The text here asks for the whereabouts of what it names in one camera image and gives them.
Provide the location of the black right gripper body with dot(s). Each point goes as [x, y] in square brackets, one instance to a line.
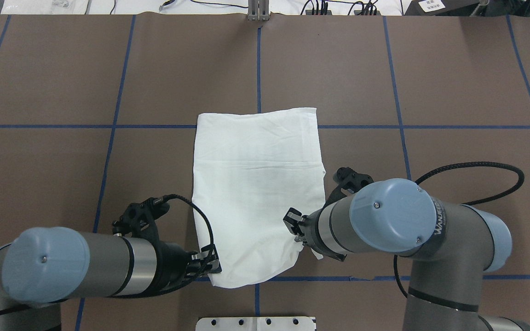
[310, 228]

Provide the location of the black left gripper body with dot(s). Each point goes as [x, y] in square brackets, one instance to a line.
[172, 261]

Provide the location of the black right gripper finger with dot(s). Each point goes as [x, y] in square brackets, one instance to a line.
[294, 220]

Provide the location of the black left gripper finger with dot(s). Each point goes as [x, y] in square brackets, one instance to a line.
[205, 262]

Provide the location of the white printed t-shirt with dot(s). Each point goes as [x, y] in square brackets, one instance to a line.
[248, 170]

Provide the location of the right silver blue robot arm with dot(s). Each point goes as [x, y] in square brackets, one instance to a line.
[451, 247]

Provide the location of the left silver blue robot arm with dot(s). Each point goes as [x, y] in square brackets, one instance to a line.
[44, 267]

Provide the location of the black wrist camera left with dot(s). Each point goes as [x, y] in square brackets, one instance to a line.
[139, 219]

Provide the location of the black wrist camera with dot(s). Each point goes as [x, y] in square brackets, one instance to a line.
[350, 181]
[139, 219]

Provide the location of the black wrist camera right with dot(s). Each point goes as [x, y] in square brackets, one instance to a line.
[350, 181]

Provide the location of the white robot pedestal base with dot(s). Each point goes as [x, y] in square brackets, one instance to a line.
[291, 323]

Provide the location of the aluminium frame post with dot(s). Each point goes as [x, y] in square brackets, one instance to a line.
[259, 10]

